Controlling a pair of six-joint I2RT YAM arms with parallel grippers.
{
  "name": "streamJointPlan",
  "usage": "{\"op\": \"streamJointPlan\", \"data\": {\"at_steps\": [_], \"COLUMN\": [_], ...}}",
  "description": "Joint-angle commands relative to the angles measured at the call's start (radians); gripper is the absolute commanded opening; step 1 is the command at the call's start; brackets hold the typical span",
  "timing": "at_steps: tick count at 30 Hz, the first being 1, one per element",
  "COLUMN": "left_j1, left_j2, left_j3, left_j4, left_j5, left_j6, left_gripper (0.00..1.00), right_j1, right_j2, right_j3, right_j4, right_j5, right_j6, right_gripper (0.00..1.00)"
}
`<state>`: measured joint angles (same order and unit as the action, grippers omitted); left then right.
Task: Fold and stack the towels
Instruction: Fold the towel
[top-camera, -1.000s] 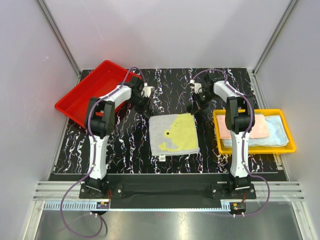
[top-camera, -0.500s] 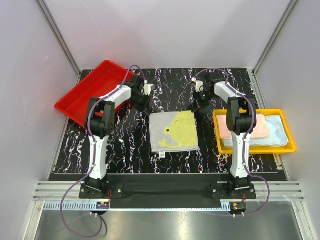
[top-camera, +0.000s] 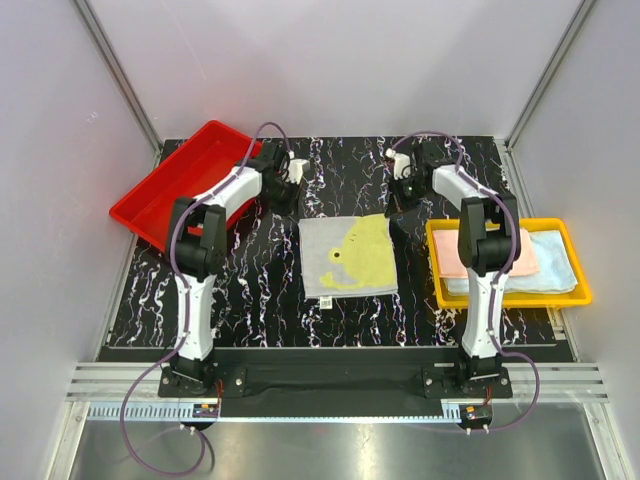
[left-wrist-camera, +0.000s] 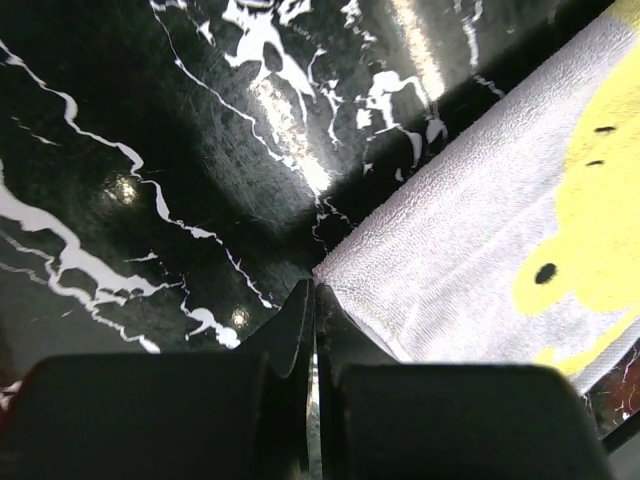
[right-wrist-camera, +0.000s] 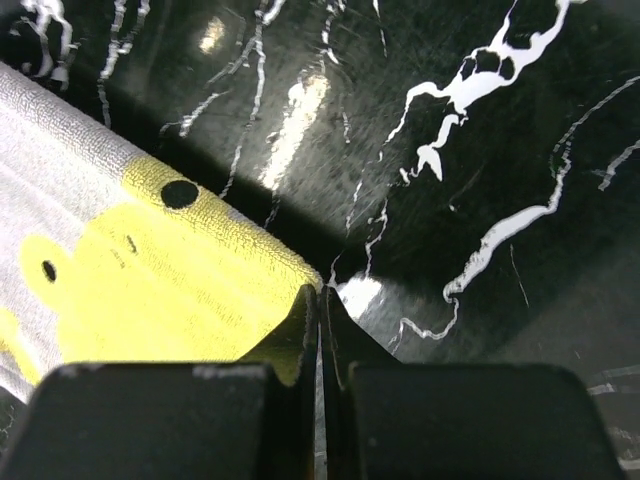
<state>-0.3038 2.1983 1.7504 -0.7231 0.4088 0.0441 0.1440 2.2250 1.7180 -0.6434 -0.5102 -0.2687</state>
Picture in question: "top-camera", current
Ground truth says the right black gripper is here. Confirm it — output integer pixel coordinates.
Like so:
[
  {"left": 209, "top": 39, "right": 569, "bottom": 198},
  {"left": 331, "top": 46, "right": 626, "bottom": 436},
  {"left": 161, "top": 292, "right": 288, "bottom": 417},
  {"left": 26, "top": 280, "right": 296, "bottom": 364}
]
[{"left": 386, "top": 173, "right": 430, "bottom": 218}]

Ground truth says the pink towel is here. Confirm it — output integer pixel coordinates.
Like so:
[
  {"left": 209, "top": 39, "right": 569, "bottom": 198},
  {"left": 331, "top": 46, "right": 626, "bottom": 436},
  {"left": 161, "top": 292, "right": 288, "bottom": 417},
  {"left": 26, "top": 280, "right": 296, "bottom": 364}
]
[{"left": 433, "top": 228, "right": 540, "bottom": 279}]

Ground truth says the grey yellow frog towel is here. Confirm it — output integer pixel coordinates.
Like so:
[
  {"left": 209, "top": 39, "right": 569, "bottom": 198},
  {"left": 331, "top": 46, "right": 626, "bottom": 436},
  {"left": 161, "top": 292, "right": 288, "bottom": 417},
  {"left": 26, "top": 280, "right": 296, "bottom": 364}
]
[{"left": 298, "top": 214, "right": 398, "bottom": 299}]

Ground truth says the light blue towel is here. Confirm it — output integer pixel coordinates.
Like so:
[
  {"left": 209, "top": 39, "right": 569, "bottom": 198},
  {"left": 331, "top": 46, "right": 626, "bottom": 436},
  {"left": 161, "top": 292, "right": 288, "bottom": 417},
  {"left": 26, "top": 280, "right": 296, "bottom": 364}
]
[{"left": 444, "top": 231, "right": 577, "bottom": 295}]

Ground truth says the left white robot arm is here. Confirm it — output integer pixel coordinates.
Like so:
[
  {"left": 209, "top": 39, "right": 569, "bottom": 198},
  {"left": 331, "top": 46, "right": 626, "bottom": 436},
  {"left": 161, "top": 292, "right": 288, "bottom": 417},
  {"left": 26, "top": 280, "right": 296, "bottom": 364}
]
[{"left": 165, "top": 143, "right": 310, "bottom": 396}]

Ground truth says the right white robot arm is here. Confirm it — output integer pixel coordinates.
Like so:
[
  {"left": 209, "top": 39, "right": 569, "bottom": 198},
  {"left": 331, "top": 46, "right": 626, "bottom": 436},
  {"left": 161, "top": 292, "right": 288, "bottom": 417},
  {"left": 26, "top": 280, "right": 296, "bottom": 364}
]
[{"left": 385, "top": 145, "right": 520, "bottom": 397}]

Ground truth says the red plastic bin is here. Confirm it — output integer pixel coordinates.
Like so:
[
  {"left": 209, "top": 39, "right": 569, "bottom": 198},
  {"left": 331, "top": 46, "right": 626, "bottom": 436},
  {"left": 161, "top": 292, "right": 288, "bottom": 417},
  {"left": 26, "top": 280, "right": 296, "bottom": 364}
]
[{"left": 109, "top": 120, "right": 251, "bottom": 252}]

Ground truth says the yellow plastic bin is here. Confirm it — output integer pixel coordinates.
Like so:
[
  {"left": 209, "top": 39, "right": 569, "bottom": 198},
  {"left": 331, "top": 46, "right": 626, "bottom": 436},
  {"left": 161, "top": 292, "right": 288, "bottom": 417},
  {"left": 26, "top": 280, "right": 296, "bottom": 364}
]
[{"left": 426, "top": 218, "right": 592, "bottom": 309}]

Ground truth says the left connector box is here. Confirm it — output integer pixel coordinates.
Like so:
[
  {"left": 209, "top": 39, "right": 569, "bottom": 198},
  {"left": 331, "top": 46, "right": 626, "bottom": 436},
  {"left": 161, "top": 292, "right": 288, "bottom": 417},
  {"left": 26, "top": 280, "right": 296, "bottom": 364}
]
[{"left": 192, "top": 403, "right": 220, "bottom": 419}]

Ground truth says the connector box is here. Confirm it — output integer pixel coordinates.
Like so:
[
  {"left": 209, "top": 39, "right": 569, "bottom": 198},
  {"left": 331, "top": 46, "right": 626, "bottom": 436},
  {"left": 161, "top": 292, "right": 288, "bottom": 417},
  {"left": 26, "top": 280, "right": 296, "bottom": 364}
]
[
  {"left": 192, "top": 403, "right": 220, "bottom": 419},
  {"left": 461, "top": 404, "right": 493, "bottom": 425}
]

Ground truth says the right connector box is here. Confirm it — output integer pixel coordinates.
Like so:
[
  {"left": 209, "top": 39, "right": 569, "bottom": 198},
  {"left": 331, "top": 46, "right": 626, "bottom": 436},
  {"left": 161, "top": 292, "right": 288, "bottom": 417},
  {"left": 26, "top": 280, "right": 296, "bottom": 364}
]
[{"left": 461, "top": 404, "right": 493, "bottom": 425}]

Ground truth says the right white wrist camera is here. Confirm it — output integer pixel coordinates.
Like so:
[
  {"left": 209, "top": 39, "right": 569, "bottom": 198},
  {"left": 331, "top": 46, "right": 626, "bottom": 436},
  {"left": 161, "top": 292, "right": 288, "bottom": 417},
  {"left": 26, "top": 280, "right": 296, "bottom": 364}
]
[{"left": 384, "top": 148, "right": 412, "bottom": 181}]

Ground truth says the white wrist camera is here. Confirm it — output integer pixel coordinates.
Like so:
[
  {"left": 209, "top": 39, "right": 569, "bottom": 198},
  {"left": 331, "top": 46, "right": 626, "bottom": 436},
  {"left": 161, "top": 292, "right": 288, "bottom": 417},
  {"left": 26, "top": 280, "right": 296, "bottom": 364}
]
[
  {"left": 384, "top": 148, "right": 412, "bottom": 181},
  {"left": 284, "top": 159, "right": 310, "bottom": 184}
]

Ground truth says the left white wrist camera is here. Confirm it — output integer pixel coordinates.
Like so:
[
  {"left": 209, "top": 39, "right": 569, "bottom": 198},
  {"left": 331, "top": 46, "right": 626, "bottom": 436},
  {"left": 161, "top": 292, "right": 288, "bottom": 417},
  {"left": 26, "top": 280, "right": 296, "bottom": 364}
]
[{"left": 284, "top": 159, "right": 310, "bottom": 184}]

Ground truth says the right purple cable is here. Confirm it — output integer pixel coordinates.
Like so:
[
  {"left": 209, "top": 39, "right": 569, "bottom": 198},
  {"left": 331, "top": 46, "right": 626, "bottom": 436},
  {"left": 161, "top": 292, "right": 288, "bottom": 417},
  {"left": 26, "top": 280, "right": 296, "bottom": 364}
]
[{"left": 387, "top": 130, "right": 541, "bottom": 434}]

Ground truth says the purple cable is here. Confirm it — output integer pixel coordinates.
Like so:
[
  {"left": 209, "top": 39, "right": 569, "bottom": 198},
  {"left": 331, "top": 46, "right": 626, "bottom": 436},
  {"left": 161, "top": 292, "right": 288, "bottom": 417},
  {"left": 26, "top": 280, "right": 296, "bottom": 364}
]
[
  {"left": 387, "top": 130, "right": 541, "bottom": 434},
  {"left": 117, "top": 121, "right": 294, "bottom": 476}
]

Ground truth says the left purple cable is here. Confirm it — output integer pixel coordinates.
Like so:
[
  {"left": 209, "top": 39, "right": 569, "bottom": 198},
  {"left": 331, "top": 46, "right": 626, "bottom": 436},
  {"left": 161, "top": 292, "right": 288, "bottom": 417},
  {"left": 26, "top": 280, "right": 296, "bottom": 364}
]
[{"left": 117, "top": 121, "right": 294, "bottom": 476}]

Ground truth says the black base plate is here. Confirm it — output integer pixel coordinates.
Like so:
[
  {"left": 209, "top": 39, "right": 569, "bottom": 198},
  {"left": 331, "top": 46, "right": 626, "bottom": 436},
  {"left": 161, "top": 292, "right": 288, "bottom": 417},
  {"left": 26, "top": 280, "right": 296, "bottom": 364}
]
[{"left": 158, "top": 363, "right": 513, "bottom": 400}]

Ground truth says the aluminium rail frame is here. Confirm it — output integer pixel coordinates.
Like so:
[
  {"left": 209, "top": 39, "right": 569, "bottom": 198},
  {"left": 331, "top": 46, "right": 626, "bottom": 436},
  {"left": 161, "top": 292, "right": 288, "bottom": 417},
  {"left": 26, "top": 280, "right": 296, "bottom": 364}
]
[{"left": 66, "top": 363, "right": 608, "bottom": 403}]

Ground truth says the white slotted cable duct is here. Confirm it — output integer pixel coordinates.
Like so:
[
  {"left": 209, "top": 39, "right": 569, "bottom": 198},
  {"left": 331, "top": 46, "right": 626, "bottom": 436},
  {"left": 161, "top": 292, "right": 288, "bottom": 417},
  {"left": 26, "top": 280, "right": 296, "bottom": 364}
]
[{"left": 88, "top": 402, "right": 220, "bottom": 422}]

